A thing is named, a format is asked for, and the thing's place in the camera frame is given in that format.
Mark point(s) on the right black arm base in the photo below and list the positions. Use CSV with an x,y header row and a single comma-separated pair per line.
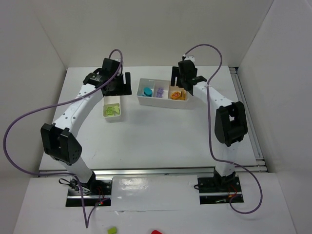
x,y
210,193

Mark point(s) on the green lego on foreground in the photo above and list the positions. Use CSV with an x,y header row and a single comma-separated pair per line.
x,y
112,230

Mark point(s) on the orange oval lego piece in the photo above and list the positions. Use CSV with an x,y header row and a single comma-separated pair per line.
x,y
175,95

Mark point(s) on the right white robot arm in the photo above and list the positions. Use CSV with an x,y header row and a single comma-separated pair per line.
x,y
227,120

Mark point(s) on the green lego brick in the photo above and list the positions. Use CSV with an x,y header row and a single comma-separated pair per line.
x,y
109,111
116,110

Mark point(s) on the teal lego brick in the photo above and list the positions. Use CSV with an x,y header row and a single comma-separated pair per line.
x,y
142,93
147,92

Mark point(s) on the small white divided tray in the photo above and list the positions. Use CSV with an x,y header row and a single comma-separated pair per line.
x,y
112,101

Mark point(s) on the red object at bottom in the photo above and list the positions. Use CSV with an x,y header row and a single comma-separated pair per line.
x,y
156,232

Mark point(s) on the aluminium rail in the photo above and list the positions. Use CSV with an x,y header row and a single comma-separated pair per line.
x,y
167,171
260,161

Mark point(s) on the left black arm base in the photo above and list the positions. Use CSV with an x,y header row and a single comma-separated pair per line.
x,y
101,195

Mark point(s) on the aluminium rail front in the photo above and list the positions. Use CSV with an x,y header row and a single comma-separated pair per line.
x,y
167,171

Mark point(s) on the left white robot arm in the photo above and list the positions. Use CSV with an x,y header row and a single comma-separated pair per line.
x,y
59,138

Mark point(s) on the aluminium rail right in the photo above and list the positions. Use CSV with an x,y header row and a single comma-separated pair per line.
x,y
260,161

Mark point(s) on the yellow orange lego brick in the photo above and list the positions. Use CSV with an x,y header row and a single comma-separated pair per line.
x,y
183,95

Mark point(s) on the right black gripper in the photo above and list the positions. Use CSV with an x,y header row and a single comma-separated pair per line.
x,y
181,79

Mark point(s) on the large white three-compartment tray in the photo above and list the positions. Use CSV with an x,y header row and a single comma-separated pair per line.
x,y
165,101

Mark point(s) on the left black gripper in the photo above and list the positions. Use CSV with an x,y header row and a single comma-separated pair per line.
x,y
122,88

